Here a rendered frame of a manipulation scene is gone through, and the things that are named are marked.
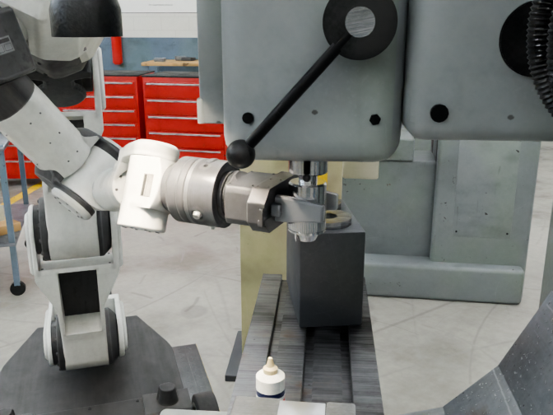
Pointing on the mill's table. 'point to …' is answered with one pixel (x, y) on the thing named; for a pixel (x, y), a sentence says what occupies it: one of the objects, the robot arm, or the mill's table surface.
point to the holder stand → (328, 272)
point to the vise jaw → (255, 406)
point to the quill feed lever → (364, 36)
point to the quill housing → (287, 71)
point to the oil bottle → (270, 381)
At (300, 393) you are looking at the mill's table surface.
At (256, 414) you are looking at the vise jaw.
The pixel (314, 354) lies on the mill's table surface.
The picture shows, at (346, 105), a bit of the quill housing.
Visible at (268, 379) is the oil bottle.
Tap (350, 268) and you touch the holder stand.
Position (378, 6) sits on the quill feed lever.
